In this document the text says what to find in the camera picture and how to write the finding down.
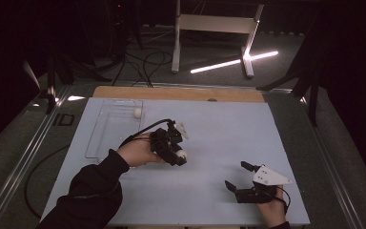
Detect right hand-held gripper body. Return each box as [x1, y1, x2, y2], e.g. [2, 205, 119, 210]
[234, 164, 293, 205]

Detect tangled black floor cables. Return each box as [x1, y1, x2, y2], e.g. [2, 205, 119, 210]
[112, 50, 173, 89]

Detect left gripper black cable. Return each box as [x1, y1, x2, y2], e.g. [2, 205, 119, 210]
[118, 118, 174, 149]

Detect black cable on floor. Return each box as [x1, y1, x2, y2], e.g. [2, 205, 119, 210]
[23, 143, 71, 220]

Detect white metal stand frame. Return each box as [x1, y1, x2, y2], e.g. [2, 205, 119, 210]
[171, 0, 265, 79]

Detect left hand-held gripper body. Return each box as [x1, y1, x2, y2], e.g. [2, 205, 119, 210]
[149, 118, 191, 160]

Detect black tripod stand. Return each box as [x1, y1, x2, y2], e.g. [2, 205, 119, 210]
[255, 28, 329, 127]
[21, 44, 112, 115]

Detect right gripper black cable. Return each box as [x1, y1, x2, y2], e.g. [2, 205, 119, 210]
[275, 186, 292, 215]

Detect black rectangular floor frame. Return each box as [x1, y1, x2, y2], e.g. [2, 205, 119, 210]
[52, 113, 76, 127]

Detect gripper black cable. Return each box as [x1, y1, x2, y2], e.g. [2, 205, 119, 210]
[275, 186, 292, 215]
[118, 118, 174, 149]

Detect person's left hand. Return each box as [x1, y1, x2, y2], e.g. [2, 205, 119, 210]
[117, 132, 165, 168]

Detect clear plastic tray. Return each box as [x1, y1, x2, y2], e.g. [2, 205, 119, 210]
[85, 98, 144, 160]

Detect person's right hand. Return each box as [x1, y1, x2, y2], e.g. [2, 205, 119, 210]
[256, 186, 289, 229]

